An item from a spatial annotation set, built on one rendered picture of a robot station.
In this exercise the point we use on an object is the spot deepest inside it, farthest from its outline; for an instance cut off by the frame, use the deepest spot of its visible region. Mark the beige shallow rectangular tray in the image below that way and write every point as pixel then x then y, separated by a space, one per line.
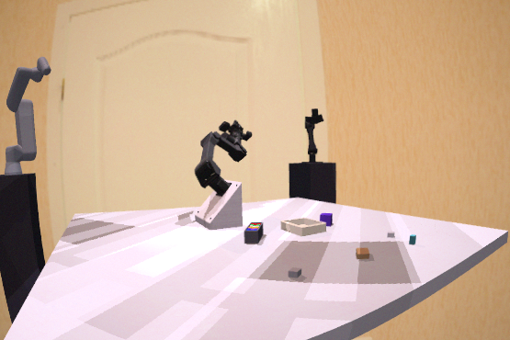
pixel 303 226

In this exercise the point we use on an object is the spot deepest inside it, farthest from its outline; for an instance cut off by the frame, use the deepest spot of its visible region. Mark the purple cube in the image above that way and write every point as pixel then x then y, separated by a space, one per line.
pixel 327 217

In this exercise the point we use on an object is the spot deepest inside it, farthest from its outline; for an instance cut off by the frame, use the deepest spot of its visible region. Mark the orange-brown rectangular block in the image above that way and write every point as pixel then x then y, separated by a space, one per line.
pixel 362 253

